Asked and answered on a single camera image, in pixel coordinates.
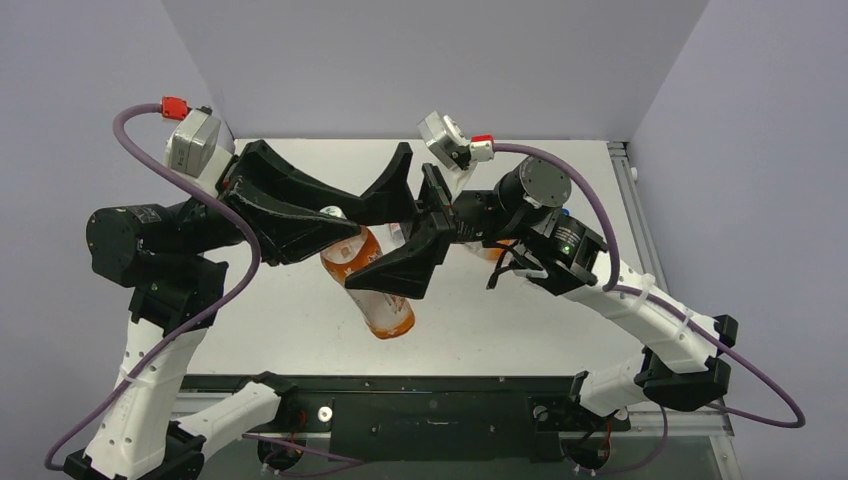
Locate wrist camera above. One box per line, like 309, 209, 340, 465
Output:
164, 107, 233, 197
418, 111, 494, 199

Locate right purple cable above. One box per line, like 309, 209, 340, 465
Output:
490, 142, 807, 478

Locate wide orange drink bottle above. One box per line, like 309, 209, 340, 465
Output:
463, 239, 517, 263

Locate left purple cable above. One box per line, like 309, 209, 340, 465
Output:
43, 102, 364, 480

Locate purple cable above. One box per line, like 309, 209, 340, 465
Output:
43, 102, 364, 480
490, 142, 807, 478

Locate clear water bottle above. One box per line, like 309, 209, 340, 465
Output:
388, 222, 407, 247

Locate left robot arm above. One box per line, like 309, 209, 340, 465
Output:
62, 140, 414, 479

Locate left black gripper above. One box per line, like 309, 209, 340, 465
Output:
173, 141, 366, 264

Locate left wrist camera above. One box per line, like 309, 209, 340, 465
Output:
164, 107, 233, 197

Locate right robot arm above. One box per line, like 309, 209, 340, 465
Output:
346, 149, 738, 427

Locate aluminium frame rail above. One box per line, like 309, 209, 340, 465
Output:
607, 142, 669, 292

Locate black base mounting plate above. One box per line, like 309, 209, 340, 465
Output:
178, 374, 632, 465

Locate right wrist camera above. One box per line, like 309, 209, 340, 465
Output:
418, 111, 494, 199

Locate slim orange drink bottle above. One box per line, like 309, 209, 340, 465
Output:
320, 226, 416, 340

